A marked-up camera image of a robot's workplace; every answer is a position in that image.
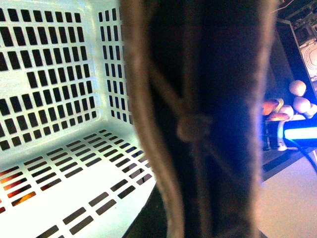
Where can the light blue plastic basket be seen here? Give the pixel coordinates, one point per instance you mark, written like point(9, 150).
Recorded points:
point(132, 118)

